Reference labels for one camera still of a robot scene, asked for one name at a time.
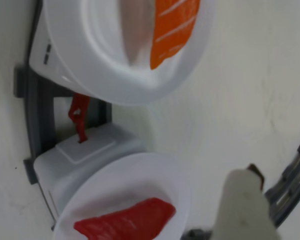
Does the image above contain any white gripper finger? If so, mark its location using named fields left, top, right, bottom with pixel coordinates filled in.
left=213, top=163, right=278, bottom=240

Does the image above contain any red tuna sushi toy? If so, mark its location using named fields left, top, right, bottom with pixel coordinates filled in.
left=73, top=197, right=177, bottom=240

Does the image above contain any orange salmon sushi toy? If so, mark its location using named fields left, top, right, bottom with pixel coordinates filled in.
left=119, top=0, right=201, bottom=71

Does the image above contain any white train wagon with plate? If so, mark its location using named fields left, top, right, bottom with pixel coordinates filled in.
left=33, top=123, right=191, bottom=240
left=28, top=0, right=215, bottom=106

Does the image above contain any grey circular toy train track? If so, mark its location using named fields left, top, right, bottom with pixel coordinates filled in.
left=13, top=0, right=300, bottom=240

